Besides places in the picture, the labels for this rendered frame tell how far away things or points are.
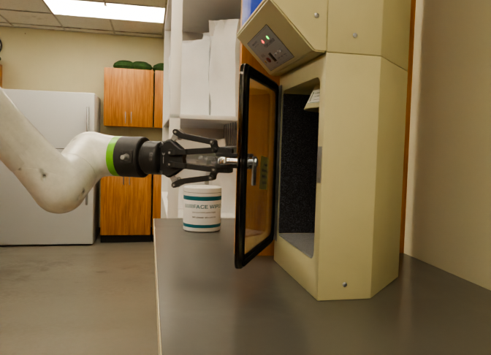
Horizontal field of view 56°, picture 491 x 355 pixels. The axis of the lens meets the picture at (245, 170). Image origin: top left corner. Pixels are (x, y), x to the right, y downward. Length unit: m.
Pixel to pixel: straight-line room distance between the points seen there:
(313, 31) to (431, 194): 0.64
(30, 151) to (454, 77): 1.00
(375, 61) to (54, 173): 0.66
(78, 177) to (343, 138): 0.54
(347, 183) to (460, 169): 0.42
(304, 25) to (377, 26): 0.15
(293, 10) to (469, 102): 0.54
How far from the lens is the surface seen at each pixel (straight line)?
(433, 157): 1.35
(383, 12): 0.97
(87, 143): 1.09
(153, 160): 1.02
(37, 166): 1.00
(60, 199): 1.01
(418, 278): 1.16
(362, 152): 0.92
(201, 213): 1.55
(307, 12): 0.91
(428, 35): 1.43
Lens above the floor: 1.23
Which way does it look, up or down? 3 degrees down
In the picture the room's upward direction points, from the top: 2 degrees clockwise
